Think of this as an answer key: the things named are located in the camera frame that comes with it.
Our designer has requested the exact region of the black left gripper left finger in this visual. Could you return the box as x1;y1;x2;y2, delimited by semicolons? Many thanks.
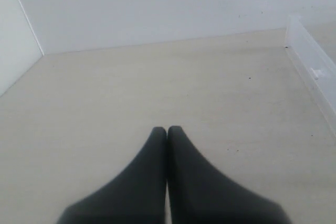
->
58;127;167;223

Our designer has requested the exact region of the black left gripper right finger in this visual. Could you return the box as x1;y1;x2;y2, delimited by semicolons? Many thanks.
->
167;126;286;223

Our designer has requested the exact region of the clear plastic tray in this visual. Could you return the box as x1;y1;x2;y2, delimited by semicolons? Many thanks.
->
285;15;335;120

